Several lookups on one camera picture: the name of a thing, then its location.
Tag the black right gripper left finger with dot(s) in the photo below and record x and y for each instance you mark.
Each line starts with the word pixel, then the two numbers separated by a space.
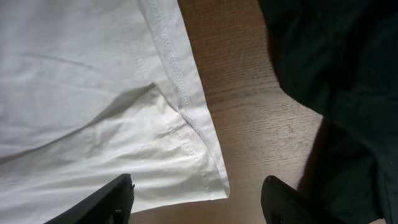
pixel 111 204

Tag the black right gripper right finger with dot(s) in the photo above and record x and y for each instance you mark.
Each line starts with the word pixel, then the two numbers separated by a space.
pixel 281 204

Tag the white t-shirt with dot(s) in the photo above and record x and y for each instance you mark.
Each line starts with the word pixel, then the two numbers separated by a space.
pixel 92 89

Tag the black garment pile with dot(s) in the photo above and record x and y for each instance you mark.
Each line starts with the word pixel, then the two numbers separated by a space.
pixel 339 59

